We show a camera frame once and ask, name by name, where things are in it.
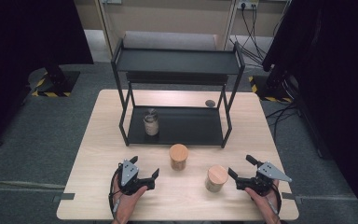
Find stand base with hazard tape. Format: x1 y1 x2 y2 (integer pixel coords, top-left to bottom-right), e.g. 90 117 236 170
248 74 294 104
27 67 81 98

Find black power cable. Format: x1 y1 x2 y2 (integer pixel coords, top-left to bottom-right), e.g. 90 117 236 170
240 3 264 62
251 3 267 59

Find white wall power outlet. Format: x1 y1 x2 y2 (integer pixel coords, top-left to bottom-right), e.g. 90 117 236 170
236 0 260 10

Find black metal two-tier rack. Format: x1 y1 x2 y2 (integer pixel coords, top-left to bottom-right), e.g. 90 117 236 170
110 37 246 149

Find cinnamon stick jar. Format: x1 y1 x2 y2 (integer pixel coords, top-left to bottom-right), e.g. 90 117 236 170
168 143 190 172

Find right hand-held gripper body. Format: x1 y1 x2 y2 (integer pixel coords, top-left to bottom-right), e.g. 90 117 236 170
235 161 293 197

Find black floor cables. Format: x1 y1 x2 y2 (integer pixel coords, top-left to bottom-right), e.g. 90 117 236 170
265 102 297 139

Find person's right hand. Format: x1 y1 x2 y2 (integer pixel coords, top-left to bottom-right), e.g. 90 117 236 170
244 181 282 219

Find grey floor tape patch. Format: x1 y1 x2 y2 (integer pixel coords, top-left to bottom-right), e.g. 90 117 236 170
281 191 303 205
51 192 76 203

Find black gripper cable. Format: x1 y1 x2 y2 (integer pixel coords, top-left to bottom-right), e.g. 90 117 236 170
269 182 283 217
107 166 122 220

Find person's left hand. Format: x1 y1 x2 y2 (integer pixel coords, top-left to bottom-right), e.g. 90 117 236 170
111 176 149 220

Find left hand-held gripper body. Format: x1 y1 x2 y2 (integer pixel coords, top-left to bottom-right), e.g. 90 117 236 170
117 159 156 197

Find glass jar with white powder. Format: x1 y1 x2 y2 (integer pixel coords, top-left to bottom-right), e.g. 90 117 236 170
143 107 160 137

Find black curtain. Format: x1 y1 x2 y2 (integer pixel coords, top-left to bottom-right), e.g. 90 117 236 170
262 0 358 216
0 0 94 150

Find dried leaf jar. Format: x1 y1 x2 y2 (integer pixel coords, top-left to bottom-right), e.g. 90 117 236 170
204 164 229 193

